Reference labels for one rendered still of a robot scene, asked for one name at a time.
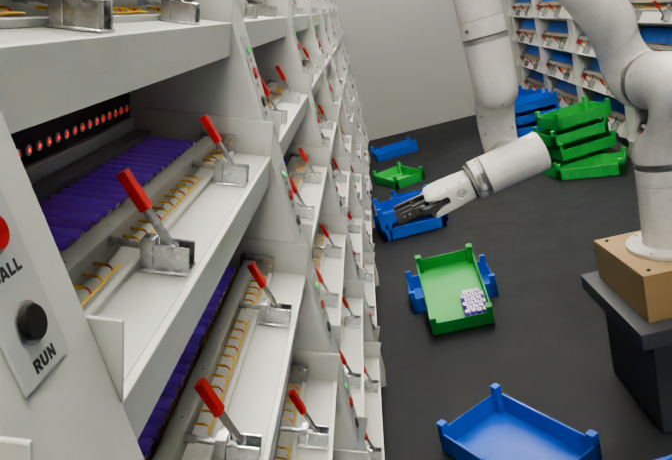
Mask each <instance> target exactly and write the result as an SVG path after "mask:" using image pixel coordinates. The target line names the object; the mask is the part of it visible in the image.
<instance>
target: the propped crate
mask: <svg viewBox="0 0 672 460"><path fill-rule="evenodd" d="M465 247H466V249H465V250H460V251H456V252H451V253H447V254H442V255H438V256H433V257H429V258H425V259H421V256H420V254H419V255H415V260H416V265H417V269H418V274H419V278H420V282H421V287H422V291H423V295H424V300H425V304H426V308H427V313H428V317H429V321H430V324H431V328H432V333H433V335H438V334H443V333H448V332H452V331H457V330H462V329H467V328H471V327H476V326H481V325H486V324H490V323H495V321H494V314H493V307H492V304H491V302H490V300H489V297H488V294H487V291H486V288H485V285H484V282H483V279H482V276H481V273H480V270H479V268H478V265H477V262H476V259H475V256H474V253H473V250H472V245H471V243H468V244H465ZM474 288H479V291H483V294H484V298H485V299H486V303H485V307H486V311H487V312H485V313H480V314H476V315H471V316H466V317H465V315H464V310H463V308H462V303H461V298H460V296H461V295H462V291H463V290H467V291H468V290H469V289H473V291H474Z"/></svg>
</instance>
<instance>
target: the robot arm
mask: <svg viewBox="0 0 672 460"><path fill-rule="evenodd" d="M453 1H454V6H455V11H456V15H457V20H458V25H459V29H460V34H461V38H462V43H463V47H464V52H465V56H466V61H467V65H468V69H469V74H470V78H471V82H472V86H473V90H474V95H475V112H476V120H477V125H478V130H479V134H480V138H481V143H482V146H483V150H484V154H483V155H481V156H479V157H477V158H474V159H472V160H470V161H468V162H466V165H467V168H465V166H462V169H463V170H462V171H460V172H457V173H454V174H452V175H449V176H447V177H444V178H442V179H439V180H437V181H435V182H433V183H431V184H429V185H427V186H425V187H424V188H423V191H422V192H421V193H420V194H419V195H417V196H414V197H412V198H410V199H408V200H406V201H404V202H402V203H400V204H397V205H395V206H394V207H393V209H394V211H395V212H394V215H395V217H396V219H397V221H398V223H399V224H400V225H402V224H404V223H407V222H409V221H411V220H413V219H415V218H418V217H421V216H423V215H426V214H428V215H429V214H432V215H433V217H435V218H439V217H441V216H443V215H445V214H447V213H449V212H451V211H453V210H455V209H457V208H459V207H461V206H463V205H464V204H466V203H468V202H470V201H471V200H473V199H474V198H477V199H478V198H479V195H481V197H482V198H485V197H487V196H490V195H492V194H494V193H496V192H498V191H501V190H503V189H505V188H507V187H510V186H512V185H514V184H516V183H519V182H521V181H523V180H525V179H527V178H530V177H532V176H534V175H536V174H539V173H541V172H543V171H545V170H548V169H550V168H551V158H550V155H549V152H548V150H547V148H546V146H545V144H544V142H543V140H542V139H541V137H540V136H539V135H538V134H537V133H536V132H531V133H529V134H526V135H524V136H522V137H520V138H518V136H517V130H516V122H515V101H516V98H517V96H518V80H517V74H516V69H515V63H514V58H513V52H512V47H511V42H510V37H509V32H508V27H507V22H506V17H505V12H504V7H503V2H502V0H453ZM557 1H558V2H559V3H560V4H561V5H562V6H563V7H564V8H565V9H566V10H567V12H568V13H569V14H570V15H571V17H572V18H573V19H574V20H575V22H576V23H577V24H578V26H579V27H580V28H581V29H582V31H583V32H584V34H585V35H586V37H587V38H588V40H589V42H590V44H591V46H592V48H593V50H594V52H595V55H596V57H597V60H598V64H599V67H600V70H601V73H602V75H603V78H604V80H605V82H606V85H607V87H608V88H609V90H610V92H611V93H612V95H613V96H614V97H615V98H616V99H617V100H618V101H619V102H620V103H622V104H624V105H625V106H628V107H631V108H637V109H644V110H648V122H647V125H646V127H645V129H644V131H643V132H642V134H641V135H639V136H638V137H637V138H636V139H635V141H634V143H633V146H632V157H633V165H634V174H635V183H636V190H637V199H638V208H639V217H640V225H641V231H640V232H638V233H636V234H634V235H632V236H630V237H629V238H628V239H627V241H626V249H627V251H628V252H629V253H630V254H632V255H633V256H636V257H638V258H642V259H646V260H653V261H672V51H655V52H654V51H653V50H651V49H650V48H649V47H648V46H647V45H646V44H645V42H644V41H643V39H642V37H641V35H640V32H639V29H638V22H637V17H636V14H635V11H634V9H633V6H632V4H631V3H630V1H629V0H557ZM428 205H429V206H428Z"/></svg>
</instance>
